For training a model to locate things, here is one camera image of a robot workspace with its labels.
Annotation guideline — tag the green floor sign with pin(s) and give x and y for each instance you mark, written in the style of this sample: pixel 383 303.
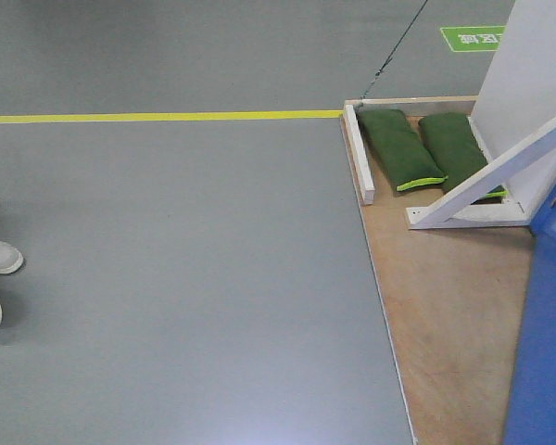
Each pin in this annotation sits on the green floor sign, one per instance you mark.
pixel 472 39

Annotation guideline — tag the white far triangular brace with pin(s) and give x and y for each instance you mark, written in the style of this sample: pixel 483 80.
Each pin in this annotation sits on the white far triangular brace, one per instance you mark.
pixel 457 209

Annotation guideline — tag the white door frame panel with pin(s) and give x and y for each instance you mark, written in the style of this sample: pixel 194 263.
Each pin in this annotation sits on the white door frame panel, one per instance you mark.
pixel 518 94

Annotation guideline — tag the wooden platform base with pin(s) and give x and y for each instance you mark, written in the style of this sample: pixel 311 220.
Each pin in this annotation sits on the wooden platform base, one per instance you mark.
pixel 452 300

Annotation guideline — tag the green sandbag left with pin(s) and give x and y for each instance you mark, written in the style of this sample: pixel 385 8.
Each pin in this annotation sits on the green sandbag left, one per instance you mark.
pixel 404 159

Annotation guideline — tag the white far edge batten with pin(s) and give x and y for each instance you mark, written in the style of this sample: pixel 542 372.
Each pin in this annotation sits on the white far edge batten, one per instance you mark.
pixel 357 156

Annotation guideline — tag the blue door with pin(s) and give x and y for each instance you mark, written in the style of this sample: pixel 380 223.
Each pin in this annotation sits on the blue door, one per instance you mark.
pixel 531 414

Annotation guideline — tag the green sandbag right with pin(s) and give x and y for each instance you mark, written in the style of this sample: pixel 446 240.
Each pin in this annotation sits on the green sandbag right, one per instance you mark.
pixel 450 140

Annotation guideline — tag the green sandbag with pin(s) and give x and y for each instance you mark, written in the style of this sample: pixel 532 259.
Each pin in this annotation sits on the green sandbag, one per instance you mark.
pixel 404 159
pixel 450 140

